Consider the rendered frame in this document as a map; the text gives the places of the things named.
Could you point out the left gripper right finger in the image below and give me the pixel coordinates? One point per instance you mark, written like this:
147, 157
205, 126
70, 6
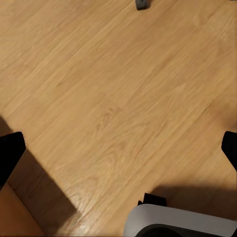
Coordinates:
229, 147

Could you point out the bed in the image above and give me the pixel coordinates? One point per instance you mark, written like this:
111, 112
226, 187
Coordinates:
15, 219

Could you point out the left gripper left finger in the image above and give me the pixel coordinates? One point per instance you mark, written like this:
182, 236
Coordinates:
12, 147

